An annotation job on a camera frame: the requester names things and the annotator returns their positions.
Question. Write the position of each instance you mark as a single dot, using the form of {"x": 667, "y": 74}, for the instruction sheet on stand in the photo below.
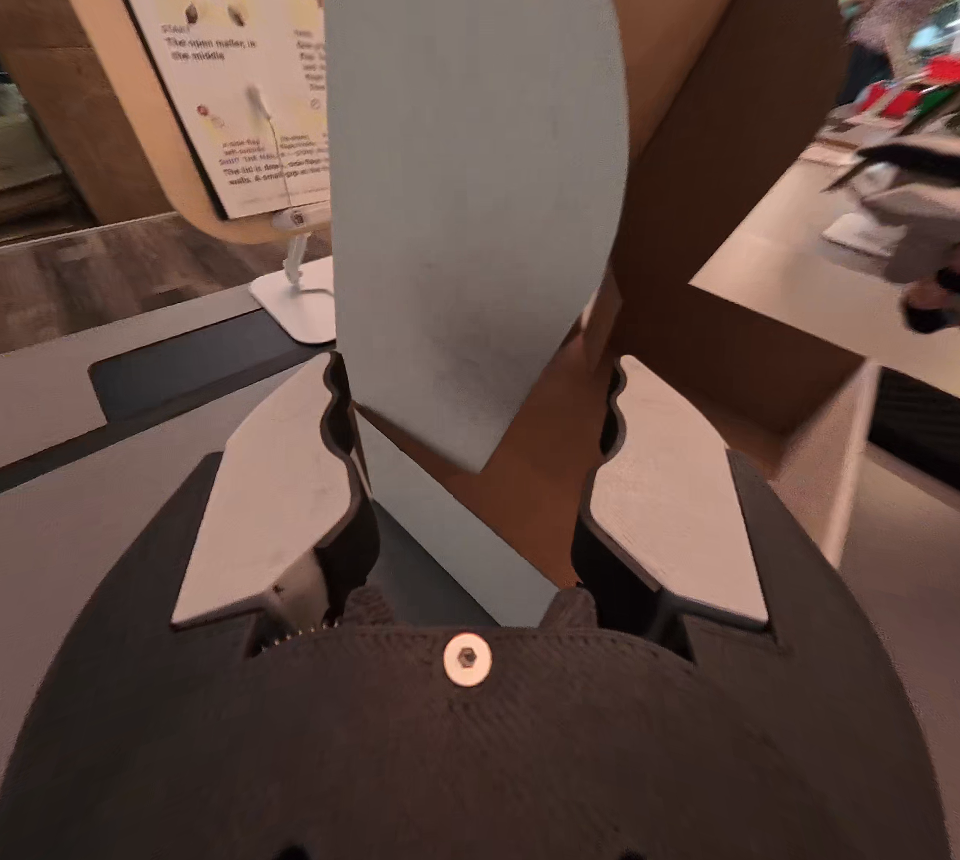
{"x": 300, "y": 312}

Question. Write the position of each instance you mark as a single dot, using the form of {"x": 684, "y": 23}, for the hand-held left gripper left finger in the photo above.
{"x": 262, "y": 485}

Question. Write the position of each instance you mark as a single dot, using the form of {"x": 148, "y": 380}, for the brown cardboard mailer box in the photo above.
{"x": 480, "y": 125}

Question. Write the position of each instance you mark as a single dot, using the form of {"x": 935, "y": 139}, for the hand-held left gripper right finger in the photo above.
{"x": 667, "y": 500}

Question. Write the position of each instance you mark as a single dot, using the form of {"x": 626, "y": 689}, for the printed instruction sheet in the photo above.
{"x": 225, "y": 87}

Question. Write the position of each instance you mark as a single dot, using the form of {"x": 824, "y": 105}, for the red and green object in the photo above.
{"x": 911, "y": 91}

